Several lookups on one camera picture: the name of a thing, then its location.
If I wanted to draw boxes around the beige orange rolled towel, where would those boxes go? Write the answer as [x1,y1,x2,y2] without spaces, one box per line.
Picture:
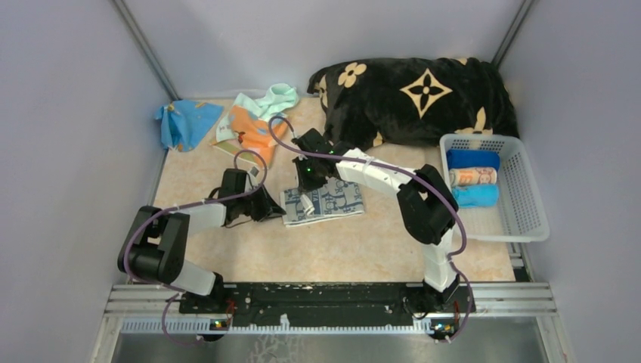
[448,167,498,187]

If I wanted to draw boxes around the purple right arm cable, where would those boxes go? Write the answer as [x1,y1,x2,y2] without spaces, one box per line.
[268,115,474,343]

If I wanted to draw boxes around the mint green towel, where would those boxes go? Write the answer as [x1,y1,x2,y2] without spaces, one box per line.
[234,83,300,121]

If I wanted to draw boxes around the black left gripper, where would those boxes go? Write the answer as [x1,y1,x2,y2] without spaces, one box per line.
[237,184,286,222]

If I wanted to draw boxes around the light blue crumpled cloth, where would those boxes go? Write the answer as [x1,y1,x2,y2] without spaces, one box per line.
[153,100,224,152]

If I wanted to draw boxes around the cyan rolled towel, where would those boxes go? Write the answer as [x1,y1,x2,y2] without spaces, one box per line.
[451,185,500,208]

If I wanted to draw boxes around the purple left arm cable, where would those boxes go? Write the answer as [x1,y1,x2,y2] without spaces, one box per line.
[122,149,269,346]

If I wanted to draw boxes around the blue white patterned towel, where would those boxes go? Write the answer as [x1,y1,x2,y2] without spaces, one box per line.
[280,178,365,227]

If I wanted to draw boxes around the aluminium rail frame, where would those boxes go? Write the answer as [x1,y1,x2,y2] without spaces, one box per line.
[104,282,557,335]

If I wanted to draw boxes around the white plastic basket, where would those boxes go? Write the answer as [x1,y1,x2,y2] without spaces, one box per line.
[439,134,550,243]

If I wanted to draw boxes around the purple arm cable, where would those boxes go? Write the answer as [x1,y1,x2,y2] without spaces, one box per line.
[268,115,474,343]
[122,149,269,346]

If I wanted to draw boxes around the black beige flower blanket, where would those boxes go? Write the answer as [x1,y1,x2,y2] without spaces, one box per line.
[307,57,519,150]

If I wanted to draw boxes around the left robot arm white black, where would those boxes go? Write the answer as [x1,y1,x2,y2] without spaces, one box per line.
[117,169,286,313]

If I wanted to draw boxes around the orange polka dot towel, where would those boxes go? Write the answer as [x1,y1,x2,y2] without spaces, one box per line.
[209,106,277,167]

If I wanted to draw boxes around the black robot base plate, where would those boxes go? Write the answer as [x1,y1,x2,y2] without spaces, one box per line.
[178,282,476,329]

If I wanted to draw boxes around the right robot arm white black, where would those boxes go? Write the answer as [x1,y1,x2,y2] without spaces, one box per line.
[293,129,460,312]

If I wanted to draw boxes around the dark blue rolled towel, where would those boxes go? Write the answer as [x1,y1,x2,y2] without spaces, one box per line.
[445,149,500,171]

